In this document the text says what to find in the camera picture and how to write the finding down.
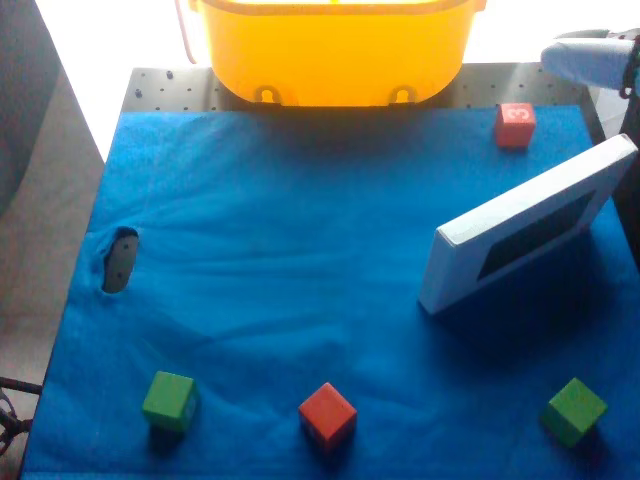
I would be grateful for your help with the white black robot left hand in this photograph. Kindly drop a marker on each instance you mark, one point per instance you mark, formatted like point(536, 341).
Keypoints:
point(585, 57)

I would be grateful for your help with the plain red cube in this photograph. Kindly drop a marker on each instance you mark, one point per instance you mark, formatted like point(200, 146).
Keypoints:
point(327, 412)

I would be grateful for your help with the red cube with white numeral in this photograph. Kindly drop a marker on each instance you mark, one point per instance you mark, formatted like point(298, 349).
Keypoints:
point(515, 125)

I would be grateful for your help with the white box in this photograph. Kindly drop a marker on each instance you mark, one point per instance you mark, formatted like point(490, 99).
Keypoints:
point(515, 220)

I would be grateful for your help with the dark metal stand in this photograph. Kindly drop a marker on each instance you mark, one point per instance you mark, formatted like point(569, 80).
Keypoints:
point(15, 387)

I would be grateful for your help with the yellow plastic bin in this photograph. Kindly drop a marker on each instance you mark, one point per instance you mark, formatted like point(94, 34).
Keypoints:
point(330, 55)

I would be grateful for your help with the blue table cloth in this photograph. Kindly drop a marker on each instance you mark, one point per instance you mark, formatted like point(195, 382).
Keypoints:
point(280, 250)

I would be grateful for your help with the green cube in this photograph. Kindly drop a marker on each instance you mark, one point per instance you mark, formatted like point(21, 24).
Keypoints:
point(575, 412)
point(167, 400)

